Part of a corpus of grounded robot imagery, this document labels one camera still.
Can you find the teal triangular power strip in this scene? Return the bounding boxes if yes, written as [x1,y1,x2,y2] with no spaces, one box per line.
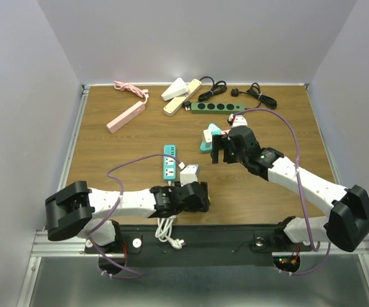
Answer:
[200,123,222,153]

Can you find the teal rectangular power strip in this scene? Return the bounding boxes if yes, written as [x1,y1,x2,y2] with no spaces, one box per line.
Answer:
[163,145,177,182]

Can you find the white cube adapter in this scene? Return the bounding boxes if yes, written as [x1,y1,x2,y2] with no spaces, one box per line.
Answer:
[202,129,212,144]

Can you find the pink cube socket adapter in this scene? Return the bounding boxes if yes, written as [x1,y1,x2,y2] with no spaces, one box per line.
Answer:
[221,129,230,136]

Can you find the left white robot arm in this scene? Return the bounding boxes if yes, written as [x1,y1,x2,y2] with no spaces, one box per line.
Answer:
[45,181,210,252]

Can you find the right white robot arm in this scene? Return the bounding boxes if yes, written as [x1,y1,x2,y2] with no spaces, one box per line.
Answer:
[210,126,369,252]

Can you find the green power strip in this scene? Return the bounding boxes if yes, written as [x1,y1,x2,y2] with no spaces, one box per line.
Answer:
[190,102,245,114]

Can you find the beige power strip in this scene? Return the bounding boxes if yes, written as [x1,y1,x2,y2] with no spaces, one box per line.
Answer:
[163,79,201,116]

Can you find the white triangular power strip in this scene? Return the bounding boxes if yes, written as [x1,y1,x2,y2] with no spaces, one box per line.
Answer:
[161,77,189,101]

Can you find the pink power strip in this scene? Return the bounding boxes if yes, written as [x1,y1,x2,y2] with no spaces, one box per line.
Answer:
[106,102,146,134]

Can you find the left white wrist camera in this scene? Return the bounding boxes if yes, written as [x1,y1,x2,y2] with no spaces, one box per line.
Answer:
[180,164,200,185]

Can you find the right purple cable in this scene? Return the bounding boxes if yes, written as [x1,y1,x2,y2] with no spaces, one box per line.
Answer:
[241,107,332,276]

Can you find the white coiled cord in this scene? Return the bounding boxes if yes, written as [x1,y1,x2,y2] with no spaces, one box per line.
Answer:
[154,214,187,250]

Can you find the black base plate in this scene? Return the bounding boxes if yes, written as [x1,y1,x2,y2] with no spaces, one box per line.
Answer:
[84,223,310,272]

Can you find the black coiled cord left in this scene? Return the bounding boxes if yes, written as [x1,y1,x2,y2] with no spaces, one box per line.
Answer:
[182,75,228,111]

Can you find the black cord with plug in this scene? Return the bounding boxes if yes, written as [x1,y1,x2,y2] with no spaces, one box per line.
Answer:
[231,82,278,111]

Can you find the pink coiled cord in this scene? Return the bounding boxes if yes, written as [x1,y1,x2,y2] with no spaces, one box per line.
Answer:
[113,80,150,104]

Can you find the right aluminium rail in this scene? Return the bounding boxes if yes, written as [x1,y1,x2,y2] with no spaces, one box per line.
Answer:
[305,81,369,306]

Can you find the aluminium rail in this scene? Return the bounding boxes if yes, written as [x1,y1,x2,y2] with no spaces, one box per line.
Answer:
[17,84,91,306]
[305,81,369,306]

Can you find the left aluminium rail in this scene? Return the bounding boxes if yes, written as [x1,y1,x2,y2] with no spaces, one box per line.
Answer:
[17,84,91,306]

